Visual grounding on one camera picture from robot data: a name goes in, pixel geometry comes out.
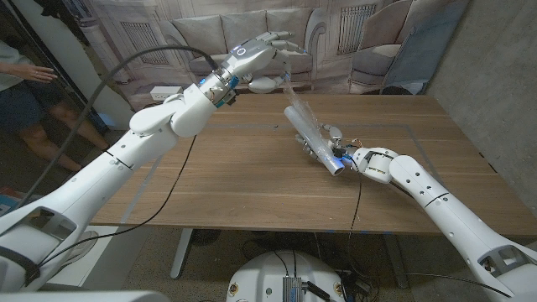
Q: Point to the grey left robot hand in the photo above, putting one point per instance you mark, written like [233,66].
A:
[247,63]

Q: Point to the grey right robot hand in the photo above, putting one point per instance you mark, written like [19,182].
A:
[335,135]

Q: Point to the cling film roll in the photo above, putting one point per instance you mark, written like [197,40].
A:
[312,136]

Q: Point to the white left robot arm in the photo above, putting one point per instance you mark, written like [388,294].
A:
[126,163]

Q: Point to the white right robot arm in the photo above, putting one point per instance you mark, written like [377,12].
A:
[453,214]

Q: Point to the white power strip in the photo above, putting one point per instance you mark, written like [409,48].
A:
[163,92]

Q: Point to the printed sofa backdrop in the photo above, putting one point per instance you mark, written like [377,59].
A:
[377,42]

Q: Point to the grey table leg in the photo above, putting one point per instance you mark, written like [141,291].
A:
[396,260]
[181,251]

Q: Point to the black power adapter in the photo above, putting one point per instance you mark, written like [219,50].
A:
[360,283]

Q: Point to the white robot torso base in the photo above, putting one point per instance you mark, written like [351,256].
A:
[260,277]

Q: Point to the silver box on torso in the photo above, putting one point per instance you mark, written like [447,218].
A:
[292,290]

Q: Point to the black round floor object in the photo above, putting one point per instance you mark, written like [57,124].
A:
[205,237]

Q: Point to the person in black top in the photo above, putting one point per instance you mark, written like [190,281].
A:
[52,6]

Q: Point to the white floor board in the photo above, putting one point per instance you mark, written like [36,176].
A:
[117,256]

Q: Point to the person in grey shirt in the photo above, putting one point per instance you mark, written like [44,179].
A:
[17,105]

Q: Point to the white robot chest edge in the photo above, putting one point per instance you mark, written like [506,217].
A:
[84,297]

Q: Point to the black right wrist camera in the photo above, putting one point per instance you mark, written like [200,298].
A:
[342,154]

